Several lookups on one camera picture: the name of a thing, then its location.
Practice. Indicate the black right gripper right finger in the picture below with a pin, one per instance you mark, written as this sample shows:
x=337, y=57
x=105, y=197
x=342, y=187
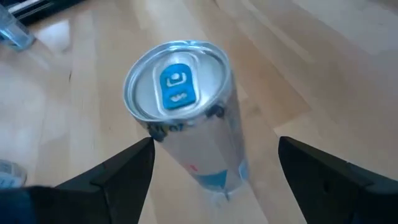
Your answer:
x=329, y=193

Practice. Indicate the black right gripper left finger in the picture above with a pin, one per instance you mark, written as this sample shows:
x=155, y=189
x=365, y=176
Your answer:
x=118, y=193

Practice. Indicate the silver slim can blue tab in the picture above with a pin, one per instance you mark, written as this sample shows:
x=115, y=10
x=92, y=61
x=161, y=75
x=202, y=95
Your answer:
x=199, y=146

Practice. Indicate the pale grey round object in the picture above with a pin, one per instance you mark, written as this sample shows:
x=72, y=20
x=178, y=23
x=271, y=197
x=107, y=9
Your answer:
x=11, y=175

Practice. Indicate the black rig crossbar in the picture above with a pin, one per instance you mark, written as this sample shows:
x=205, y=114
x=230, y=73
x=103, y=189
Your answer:
x=53, y=12

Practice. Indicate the silver metal bracket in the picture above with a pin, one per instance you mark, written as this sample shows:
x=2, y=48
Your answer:
x=23, y=6

